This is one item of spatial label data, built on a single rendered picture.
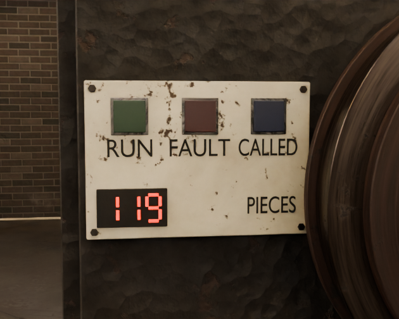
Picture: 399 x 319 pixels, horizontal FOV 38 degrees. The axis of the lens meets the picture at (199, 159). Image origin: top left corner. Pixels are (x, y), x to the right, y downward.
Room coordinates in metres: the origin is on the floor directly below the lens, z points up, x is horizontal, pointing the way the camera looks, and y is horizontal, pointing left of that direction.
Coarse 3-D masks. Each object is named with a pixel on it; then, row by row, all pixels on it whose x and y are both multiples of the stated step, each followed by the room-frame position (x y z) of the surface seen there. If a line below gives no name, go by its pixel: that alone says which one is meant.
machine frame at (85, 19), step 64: (64, 0) 0.75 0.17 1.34; (128, 0) 0.68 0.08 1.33; (192, 0) 0.69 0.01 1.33; (256, 0) 0.70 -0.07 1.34; (320, 0) 0.71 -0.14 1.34; (384, 0) 0.72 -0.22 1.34; (64, 64) 0.75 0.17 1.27; (128, 64) 0.68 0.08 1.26; (192, 64) 0.69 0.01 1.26; (256, 64) 0.70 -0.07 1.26; (320, 64) 0.71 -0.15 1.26; (64, 128) 0.75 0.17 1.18; (64, 192) 0.75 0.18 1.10; (64, 256) 0.75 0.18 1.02; (128, 256) 0.68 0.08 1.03; (192, 256) 0.69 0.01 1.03; (256, 256) 0.70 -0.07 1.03
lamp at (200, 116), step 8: (184, 104) 0.66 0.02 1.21; (192, 104) 0.66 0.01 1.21; (200, 104) 0.66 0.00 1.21; (208, 104) 0.67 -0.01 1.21; (184, 112) 0.67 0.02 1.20; (192, 112) 0.66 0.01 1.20; (200, 112) 0.66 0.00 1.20; (208, 112) 0.67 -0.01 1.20; (192, 120) 0.66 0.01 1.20; (200, 120) 0.66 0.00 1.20; (208, 120) 0.67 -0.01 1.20; (192, 128) 0.66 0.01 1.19; (200, 128) 0.66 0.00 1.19; (208, 128) 0.67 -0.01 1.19
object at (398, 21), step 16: (384, 32) 0.63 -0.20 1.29; (368, 48) 0.62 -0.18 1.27; (352, 64) 0.62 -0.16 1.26; (336, 96) 0.62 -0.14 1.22; (320, 128) 0.62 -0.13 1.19; (320, 144) 0.62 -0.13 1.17; (304, 192) 0.62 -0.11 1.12; (304, 208) 0.62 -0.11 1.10; (320, 256) 0.62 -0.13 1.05; (320, 272) 0.62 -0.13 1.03; (336, 304) 0.62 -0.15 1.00
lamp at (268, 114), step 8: (256, 104) 0.67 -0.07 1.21; (264, 104) 0.67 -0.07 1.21; (272, 104) 0.68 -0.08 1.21; (280, 104) 0.68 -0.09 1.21; (256, 112) 0.67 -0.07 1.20; (264, 112) 0.67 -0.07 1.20; (272, 112) 0.68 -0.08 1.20; (280, 112) 0.68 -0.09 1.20; (256, 120) 0.67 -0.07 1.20; (264, 120) 0.67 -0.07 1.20; (272, 120) 0.68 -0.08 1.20; (280, 120) 0.68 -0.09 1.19; (256, 128) 0.67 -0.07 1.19; (264, 128) 0.67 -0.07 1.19; (272, 128) 0.68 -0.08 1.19; (280, 128) 0.68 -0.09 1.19
